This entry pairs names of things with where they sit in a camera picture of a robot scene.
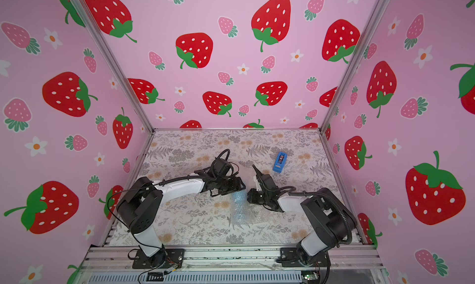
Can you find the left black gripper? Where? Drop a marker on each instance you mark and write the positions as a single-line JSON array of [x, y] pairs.
[[235, 187]]

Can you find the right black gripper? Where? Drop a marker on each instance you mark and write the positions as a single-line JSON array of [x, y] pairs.
[[262, 184]]

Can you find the clear bubble wrap sheet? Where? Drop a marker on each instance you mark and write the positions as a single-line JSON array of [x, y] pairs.
[[255, 214]]

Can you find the blue tape dispenser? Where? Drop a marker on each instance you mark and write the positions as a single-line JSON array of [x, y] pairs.
[[280, 162]]

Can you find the blue plastic wine glass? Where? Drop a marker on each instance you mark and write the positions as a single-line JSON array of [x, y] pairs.
[[238, 208]]

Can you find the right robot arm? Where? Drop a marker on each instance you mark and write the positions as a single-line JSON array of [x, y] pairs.
[[332, 222]]

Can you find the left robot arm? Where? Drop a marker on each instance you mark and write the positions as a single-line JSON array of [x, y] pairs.
[[139, 206]]

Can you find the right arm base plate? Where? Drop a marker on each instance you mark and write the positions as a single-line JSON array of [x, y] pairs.
[[297, 257]]

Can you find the white vented cable duct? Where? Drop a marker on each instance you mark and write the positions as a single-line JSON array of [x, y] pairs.
[[226, 277]]

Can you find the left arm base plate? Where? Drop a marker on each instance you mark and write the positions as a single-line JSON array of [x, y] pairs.
[[163, 259]]

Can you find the aluminium rail frame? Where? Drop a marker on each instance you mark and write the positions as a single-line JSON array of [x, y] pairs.
[[231, 258]]

